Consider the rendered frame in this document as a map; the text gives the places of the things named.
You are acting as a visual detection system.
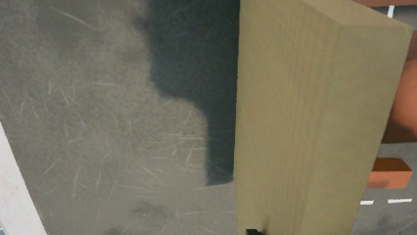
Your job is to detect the tan wooden stool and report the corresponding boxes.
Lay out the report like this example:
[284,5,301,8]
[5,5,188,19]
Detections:
[233,0,417,235]

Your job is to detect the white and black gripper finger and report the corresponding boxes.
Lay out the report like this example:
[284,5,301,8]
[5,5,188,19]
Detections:
[246,229,262,235]

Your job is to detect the dark brown work mat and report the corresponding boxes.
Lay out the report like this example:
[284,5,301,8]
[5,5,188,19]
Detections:
[0,0,417,235]

